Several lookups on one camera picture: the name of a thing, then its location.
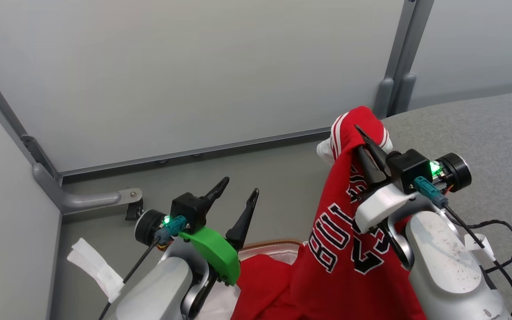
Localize red shorts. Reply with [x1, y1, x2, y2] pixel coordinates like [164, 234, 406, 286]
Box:
[231, 254, 303, 320]

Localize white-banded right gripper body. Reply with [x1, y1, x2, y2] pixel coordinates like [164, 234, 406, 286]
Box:
[355, 152, 472, 234]

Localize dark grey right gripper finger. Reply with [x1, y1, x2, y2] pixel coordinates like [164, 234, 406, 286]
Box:
[357, 146, 388, 187]
[355, 124, 390, 176]

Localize grey partition double post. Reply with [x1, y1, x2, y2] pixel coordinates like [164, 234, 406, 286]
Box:
[383, 0, 434, 116]

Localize red basketball jersey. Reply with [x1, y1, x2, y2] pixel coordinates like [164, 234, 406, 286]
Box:
[289, 106, 428, 320]

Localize grey partition corner post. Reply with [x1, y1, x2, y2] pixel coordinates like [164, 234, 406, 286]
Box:
[0, 47, 63, 178]

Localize white basket liner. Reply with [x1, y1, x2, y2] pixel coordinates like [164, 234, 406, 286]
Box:
[198, 247, 303, 320]

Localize black caster wheel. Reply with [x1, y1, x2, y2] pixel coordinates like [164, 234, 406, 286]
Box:
[125, 199, 144, 221]

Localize grey partition bottom rail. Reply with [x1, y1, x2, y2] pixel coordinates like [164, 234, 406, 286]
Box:
[58, 128, 333, 178]

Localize white tag on right cable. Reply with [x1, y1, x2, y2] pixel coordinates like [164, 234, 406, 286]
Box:
[464, 233, 496, 263]

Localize white tag on left cable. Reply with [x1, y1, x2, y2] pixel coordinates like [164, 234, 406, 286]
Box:
[67, 238, 124, 304]

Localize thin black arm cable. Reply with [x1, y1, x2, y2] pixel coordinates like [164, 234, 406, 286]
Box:
[442, 204, 508, 269]
[98, 236, 162, 320]

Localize teal cable connector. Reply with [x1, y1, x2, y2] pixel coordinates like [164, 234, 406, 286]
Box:
[414, 176, 448, 208]
[158, 216, 191, 243]

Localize white tag on cable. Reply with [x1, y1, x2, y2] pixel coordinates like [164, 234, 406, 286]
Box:
[67, 238, 124, 304]
[464, 233, 496, 263]

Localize short grey partition foot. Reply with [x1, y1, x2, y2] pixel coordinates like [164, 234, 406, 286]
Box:
[374, 78, 395, 119]
[394, 73, 416, 114]

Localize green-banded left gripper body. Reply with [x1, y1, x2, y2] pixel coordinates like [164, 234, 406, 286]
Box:
[135, 209, 241, 286]

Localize teal left cable connector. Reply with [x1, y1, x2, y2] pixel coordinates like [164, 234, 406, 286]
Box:
[158, 216, 191, 243]

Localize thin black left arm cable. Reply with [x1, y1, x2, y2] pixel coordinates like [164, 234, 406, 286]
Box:
[98, 236, 162, 320]

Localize teal right cable connector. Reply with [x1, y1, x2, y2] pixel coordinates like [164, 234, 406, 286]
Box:
[414, 176, 448, 208]

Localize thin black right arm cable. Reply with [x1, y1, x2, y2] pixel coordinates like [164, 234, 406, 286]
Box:
[442, 204, 508, 269]

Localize long grey partition foot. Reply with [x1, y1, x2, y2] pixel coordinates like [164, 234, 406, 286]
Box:
[33, 162, 143, 215]

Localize grey fabric sofa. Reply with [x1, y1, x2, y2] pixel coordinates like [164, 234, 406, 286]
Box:
[380, 89, 512, 320]

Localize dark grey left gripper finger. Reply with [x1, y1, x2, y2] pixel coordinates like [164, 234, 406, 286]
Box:
[226, 188, 260, 250]
[203, 177, 230, 212]

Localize braided black right arm cable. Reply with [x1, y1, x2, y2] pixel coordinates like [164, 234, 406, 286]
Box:
[460, 220, 512, 317]

